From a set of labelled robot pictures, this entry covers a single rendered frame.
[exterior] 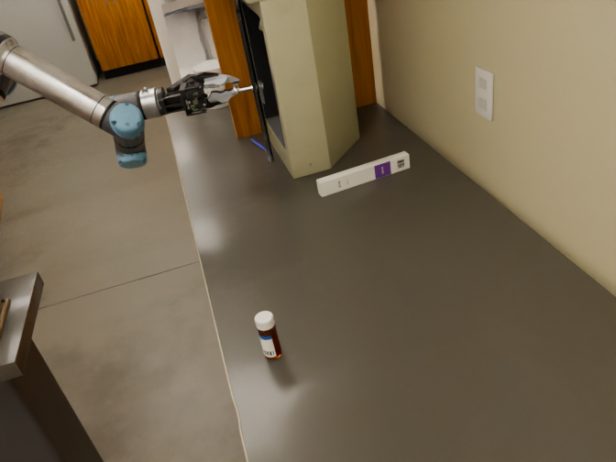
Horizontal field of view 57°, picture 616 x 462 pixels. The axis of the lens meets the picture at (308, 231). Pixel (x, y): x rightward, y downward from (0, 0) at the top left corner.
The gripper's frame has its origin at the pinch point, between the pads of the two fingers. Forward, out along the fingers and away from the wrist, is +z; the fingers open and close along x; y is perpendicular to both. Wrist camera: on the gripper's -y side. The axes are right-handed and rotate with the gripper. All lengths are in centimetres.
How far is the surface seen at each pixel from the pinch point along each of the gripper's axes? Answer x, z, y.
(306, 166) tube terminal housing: -23.2, 14.4, 9.5
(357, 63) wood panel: -11, 39, -32
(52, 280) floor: -120, -124, -109
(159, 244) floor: -120, -67, -123
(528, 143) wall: -10, 60, 46
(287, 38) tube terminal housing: 11.6, 15.2, 9.3
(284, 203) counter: -26.1, 6.5, 21.9
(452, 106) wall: -13, 54, 13
